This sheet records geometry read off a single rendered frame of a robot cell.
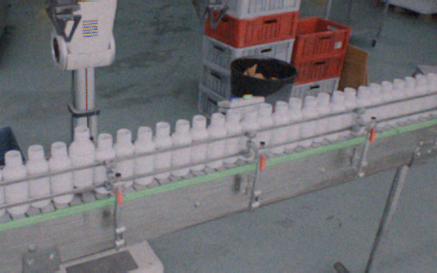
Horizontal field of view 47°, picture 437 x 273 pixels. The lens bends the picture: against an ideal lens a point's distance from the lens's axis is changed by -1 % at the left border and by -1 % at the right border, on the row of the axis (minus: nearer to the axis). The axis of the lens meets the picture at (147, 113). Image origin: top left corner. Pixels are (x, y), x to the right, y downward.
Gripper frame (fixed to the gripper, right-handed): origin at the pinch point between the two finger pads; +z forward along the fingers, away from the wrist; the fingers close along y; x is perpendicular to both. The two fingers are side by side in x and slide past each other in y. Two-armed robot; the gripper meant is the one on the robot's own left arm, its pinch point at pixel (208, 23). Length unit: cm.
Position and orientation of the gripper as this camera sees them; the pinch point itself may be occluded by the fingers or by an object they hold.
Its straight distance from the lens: 153.1
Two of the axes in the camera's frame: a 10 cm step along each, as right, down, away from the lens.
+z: -0.5, 9.0, 4.4
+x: -9.1, 1.5, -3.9
